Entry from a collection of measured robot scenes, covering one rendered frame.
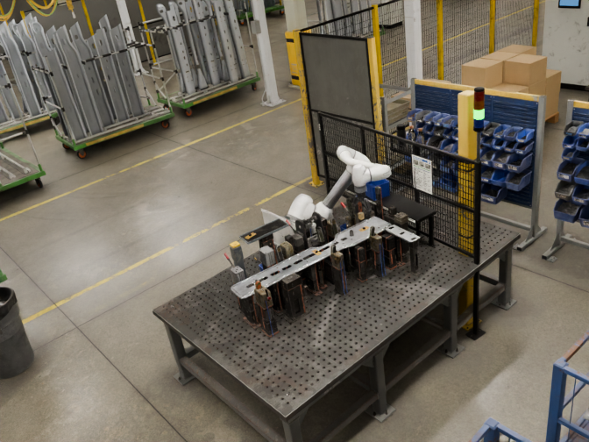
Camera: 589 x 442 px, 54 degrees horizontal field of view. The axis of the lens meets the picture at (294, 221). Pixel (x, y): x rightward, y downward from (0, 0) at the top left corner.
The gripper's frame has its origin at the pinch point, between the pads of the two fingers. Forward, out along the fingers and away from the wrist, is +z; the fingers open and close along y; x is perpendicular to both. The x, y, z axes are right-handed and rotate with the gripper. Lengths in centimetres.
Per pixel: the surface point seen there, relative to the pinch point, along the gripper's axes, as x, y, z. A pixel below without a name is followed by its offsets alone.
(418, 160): -54, -7, -27
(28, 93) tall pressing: 70, 939, 39
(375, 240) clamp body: 8.2, -22.9, 10.6
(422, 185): -54, -9, -7
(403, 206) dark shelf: -42.1, -0.4, 10.2
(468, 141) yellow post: -59, -52, -53
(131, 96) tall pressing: -64, 725, 48
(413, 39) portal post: -338, 286, -29
